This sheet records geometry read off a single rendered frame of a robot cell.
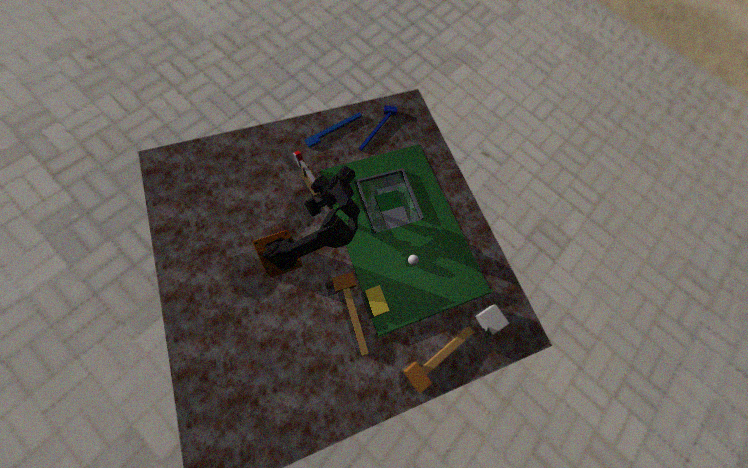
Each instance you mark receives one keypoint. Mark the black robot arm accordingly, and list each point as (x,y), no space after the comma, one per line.
(333,232)

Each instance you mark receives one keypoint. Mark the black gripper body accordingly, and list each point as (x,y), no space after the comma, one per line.
(314,207)

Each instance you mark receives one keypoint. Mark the green putting mat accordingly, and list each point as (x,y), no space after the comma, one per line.
(446,272)

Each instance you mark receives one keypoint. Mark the yellow cube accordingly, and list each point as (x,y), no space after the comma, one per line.
(376,301)

